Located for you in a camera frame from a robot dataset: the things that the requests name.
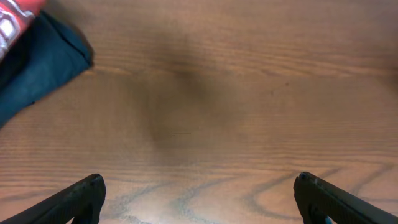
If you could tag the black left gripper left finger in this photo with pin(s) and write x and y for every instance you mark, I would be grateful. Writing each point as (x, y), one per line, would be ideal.
(79, 203)

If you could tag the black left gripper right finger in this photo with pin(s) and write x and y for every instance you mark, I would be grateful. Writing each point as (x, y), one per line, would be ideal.
(320, 202)

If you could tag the red t-shirt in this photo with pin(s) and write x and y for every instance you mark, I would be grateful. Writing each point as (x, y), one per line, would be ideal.
(16, 16)

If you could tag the folded navy blue garment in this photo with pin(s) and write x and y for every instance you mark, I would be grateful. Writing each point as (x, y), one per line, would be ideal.
(47, 56)

